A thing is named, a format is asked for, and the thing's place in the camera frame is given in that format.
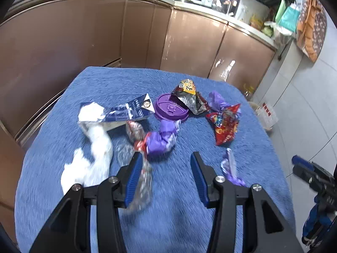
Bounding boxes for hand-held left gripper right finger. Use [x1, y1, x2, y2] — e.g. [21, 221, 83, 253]
[190, 151, 304, 253]

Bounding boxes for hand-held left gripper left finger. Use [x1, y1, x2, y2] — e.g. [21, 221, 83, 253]
[29, 151, 144, 253]

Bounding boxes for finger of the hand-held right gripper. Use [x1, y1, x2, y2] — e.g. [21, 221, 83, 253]
[292, 155, 315, 170]
[293, 164, 316, 188]

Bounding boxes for clear plastic wrapper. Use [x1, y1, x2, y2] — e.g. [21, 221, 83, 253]
[116, 142, 154, 212]

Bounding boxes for purple tissue packet wrapper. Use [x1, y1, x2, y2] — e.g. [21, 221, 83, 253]
[144, 119, 182, 159]

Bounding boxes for blue and white milk carton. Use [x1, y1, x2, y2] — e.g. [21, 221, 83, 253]
[78, 93, 156, 132]

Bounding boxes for person's right hand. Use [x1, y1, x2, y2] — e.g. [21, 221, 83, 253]
[301, 205, 334, 248]

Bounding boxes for small purple wrapper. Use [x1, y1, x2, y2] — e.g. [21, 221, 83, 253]
[208, 91, 230, 112]
[221, 148, 247, 188]

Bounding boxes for white crumpled paper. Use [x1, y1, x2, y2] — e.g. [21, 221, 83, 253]
[60, 122, 114, 191]

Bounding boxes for red and clear candy wrapper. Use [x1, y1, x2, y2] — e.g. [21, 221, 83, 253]
[126, 120, 146, 143]

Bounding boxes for blue fluffy towel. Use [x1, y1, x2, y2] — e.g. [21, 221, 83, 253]
[14, 66, 297, 253]

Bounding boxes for red snack packet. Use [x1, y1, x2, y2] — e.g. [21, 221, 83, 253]
[205, 103, 242, 146]

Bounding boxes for purple plastic cup lid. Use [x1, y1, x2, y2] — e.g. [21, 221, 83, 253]
[154, 93, 190, 122]

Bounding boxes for yellow-capped oil bottle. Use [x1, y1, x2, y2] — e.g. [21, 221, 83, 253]
[243, 83, 258, 101]

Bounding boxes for black and orange snack packet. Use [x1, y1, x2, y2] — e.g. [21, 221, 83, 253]
[171, 79, 211, 115]

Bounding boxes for white plastic bag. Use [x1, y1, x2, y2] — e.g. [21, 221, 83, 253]
[263, 20, 293, 45]

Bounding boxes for orange patterned cloth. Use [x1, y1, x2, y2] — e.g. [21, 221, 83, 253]
[296, 0, 327, 63]

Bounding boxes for teal plastic bag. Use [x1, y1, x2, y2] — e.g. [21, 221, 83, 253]
[277, 3, 301, 34]

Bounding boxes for yellow food package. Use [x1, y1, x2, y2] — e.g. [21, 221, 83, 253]
[250, 15, 264, 30]

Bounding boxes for brown kitchen cabinet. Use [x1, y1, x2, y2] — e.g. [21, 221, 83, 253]
[0, 0, 279, 153]

